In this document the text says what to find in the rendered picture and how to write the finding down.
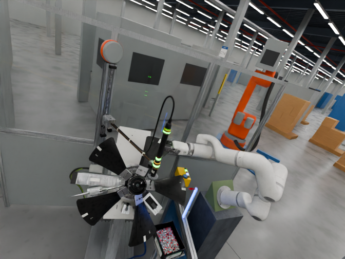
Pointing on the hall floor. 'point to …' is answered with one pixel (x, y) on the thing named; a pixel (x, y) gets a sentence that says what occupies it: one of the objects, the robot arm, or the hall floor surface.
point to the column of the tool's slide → (103, 104)
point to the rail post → (165, 211)
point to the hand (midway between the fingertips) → (164, 145)
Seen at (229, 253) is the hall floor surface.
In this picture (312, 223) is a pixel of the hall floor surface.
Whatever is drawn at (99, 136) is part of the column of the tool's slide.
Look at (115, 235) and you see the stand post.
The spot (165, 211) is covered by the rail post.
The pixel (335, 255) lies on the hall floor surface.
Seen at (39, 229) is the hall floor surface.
